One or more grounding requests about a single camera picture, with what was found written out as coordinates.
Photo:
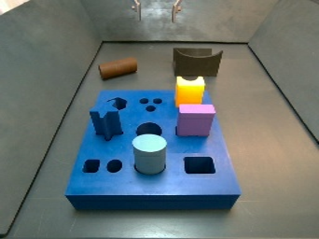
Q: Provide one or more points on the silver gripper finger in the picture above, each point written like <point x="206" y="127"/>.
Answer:
<point x="175" y="9"/>
<point x="137" y="8"/>

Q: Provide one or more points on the brown wooden cylinder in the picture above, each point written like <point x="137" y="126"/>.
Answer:
<point x="118" y="68"/>

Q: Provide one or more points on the blue foam shape-sorter board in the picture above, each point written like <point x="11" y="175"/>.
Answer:
<point x="198" y="179"/>

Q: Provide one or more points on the black curved cradle stand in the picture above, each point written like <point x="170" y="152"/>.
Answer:
<point x="197" y="62"/>

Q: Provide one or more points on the yellow notched block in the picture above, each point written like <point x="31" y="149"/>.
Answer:
<point x="190" y="91"/>

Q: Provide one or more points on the purple rectangular block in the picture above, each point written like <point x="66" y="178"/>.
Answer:
<point x="195" y="120"/>

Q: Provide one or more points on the blue star-shaped block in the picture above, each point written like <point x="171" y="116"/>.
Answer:
<point x="106" y="119"/>

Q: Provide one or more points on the light blue cylinder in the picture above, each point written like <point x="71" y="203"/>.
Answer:
<point x="150" y="153"/>

